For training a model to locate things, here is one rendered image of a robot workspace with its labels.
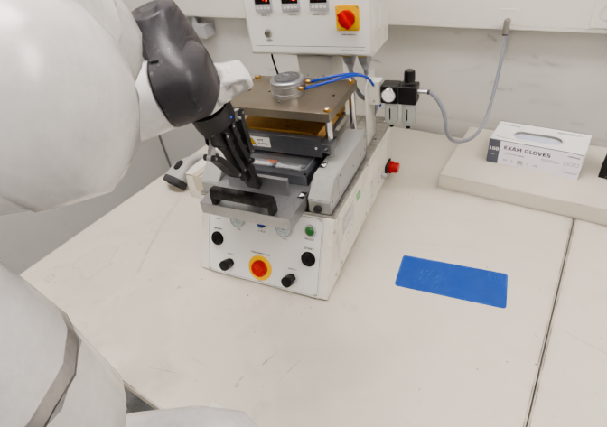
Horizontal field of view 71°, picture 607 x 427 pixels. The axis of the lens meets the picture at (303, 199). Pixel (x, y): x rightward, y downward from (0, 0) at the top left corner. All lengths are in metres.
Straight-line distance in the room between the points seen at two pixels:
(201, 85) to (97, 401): 0.40
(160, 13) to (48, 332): 0.46
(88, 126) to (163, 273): 0.96
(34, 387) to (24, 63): 0.15
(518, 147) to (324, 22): 0.61
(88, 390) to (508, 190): 1.09
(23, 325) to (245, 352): 0.71
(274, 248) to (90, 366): 0.72
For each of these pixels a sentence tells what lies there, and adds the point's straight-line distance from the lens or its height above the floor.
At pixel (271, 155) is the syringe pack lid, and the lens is 0.99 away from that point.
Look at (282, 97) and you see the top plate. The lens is 0.98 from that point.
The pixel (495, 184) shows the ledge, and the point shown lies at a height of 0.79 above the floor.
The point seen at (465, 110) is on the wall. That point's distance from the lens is 1.51.
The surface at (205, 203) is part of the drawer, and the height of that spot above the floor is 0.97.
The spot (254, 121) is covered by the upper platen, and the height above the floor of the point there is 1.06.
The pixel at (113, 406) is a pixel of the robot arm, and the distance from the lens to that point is 0.33.
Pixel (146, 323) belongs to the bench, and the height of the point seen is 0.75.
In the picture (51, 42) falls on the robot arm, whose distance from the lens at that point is 0.21.
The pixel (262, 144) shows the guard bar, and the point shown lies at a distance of 0.99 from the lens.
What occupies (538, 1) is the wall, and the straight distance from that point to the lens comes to 1.32.
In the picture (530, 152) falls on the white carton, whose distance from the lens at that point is 1.29.
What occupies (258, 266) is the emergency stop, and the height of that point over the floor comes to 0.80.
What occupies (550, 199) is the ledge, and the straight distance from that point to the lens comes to 1.23.
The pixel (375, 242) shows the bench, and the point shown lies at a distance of 1.10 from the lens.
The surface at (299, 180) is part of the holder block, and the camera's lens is 0.92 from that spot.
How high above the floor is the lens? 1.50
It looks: 36 degrees down
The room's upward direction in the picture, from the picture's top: 9 degrees counter-clockwise
